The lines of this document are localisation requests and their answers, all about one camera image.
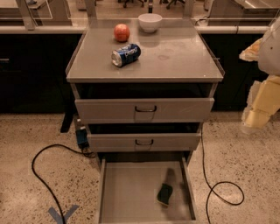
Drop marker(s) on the grey drawer cabinet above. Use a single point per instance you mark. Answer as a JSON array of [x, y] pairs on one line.
[[175, 62]]

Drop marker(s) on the orange red apple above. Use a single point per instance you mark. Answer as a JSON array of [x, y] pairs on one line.
[[121, 32]]

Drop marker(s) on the grey bottom drawer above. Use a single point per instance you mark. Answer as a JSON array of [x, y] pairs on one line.
[[128, 193]]

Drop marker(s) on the blue power adapter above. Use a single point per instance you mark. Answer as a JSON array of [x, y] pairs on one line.
[[81, 137]]

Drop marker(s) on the blue pepsi can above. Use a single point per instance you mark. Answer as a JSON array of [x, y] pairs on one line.
[[125, 55]]

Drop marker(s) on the white bowl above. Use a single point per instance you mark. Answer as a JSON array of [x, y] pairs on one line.
[[149, 22]]

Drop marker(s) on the grey middle drawer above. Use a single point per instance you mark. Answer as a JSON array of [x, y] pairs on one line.
[[143, 142]]

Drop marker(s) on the dark green yellow sponge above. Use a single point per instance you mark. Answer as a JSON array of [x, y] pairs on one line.
[[164, 194]]

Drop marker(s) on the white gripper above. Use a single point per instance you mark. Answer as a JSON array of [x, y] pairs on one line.
[[270, 53]]

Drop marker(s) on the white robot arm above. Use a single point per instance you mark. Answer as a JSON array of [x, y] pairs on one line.
[[269, 52]]

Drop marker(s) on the blue tape floor marker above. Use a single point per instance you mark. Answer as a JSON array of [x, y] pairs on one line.
[[62, 218]]

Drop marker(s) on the grey drawer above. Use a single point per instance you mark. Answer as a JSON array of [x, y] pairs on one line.
[[159, 110], [128, 193], [143, 142]]

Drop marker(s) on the grey top drawer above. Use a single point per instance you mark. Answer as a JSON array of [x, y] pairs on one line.
[[159, 110]]

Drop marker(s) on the dark lab bench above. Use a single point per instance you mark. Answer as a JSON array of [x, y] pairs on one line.
[[33, 72]]

